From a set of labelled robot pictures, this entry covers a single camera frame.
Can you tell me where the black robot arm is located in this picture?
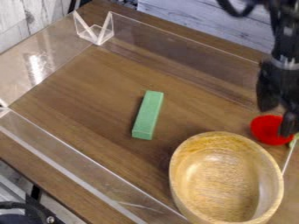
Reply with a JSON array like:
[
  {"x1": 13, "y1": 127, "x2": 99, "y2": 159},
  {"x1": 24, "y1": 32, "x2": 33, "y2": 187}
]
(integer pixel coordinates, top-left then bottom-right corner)
[{"x1": 216, "y1": 0, "x2": 299, "y2": 137}]

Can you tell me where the oval wooden bowl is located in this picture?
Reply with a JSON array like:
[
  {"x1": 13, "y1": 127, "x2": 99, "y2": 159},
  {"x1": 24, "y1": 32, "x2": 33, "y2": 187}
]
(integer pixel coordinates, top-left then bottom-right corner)
[{"x1": 169, "y1": 131, "x2": 284, "y2": 224}]

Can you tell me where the green rectangular block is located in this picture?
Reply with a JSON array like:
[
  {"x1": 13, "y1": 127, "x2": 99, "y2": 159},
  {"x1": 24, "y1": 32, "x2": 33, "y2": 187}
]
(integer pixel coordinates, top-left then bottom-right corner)
[{"x1": 131, "y1": 90, "x2": 164, "y2": 140}]

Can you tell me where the small light green object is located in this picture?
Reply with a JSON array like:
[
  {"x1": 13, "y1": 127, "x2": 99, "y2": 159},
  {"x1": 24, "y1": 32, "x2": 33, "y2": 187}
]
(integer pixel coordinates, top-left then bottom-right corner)
[{"x1": 288, "y1": 134, "x2": 299, "y2": 148}]

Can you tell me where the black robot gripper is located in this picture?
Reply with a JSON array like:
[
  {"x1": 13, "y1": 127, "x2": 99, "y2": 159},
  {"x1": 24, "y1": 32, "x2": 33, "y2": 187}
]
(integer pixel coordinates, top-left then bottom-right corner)
[{"x1": 256, "y1": 61, "x2": 299, "y2": 137}]

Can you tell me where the clear acrylic corner bracket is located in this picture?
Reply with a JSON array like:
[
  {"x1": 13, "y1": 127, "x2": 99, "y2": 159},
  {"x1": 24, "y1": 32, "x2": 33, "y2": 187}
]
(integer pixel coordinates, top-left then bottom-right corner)
[{"x1": 72, "y1": 11, "x2": 115, "y2": 46}]

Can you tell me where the red fuzzy ball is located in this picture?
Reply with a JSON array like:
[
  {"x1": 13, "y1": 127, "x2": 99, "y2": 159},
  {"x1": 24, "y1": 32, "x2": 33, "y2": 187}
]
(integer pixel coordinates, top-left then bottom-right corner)
[{"x1": 249, "y1": 115, "x2": 295, "y2": 146}]

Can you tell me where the clear acrylic table barrier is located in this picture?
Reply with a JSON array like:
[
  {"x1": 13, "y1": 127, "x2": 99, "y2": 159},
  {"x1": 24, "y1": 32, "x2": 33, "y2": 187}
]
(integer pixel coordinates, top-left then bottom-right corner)
[{"x1": 0, "y1": 10, "x2": 299, "y2": 224}]

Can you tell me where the black clamp with cable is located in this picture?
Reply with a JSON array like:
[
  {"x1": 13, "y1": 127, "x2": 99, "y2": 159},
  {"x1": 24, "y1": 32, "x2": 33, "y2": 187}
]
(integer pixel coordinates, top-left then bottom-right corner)
[{"x1": 0, "y1": 185, "x2": 65, "y2": 224}]

